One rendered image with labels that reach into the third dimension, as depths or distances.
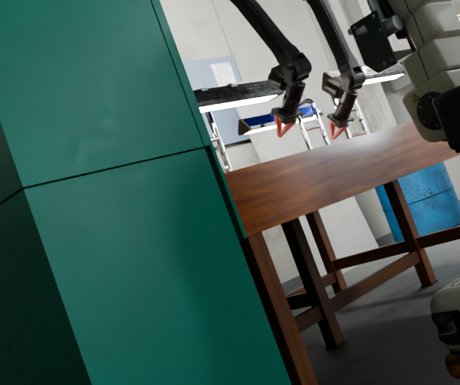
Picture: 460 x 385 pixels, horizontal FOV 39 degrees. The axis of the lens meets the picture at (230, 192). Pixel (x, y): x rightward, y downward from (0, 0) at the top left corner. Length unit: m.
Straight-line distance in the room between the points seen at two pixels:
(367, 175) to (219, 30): 3.64
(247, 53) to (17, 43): 4.38
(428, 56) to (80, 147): 0.94
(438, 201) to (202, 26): 2.46
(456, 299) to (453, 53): 0.66
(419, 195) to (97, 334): 4.46
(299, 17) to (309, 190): 4.57
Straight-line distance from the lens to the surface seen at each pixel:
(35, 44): 1.53
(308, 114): 3.53
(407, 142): 2.51
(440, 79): 1.82
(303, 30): 6.42
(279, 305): 1.79
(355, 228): 5.44
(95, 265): 1.41
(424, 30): 1.88
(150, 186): 1.54
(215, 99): 2.25
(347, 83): 2.38
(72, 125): 1.49
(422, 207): 5.61
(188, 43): 5.42
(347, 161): 2.17
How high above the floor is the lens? 0.61
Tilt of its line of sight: 3 degrees up
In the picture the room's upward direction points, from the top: 20 degrees counter-clockwise
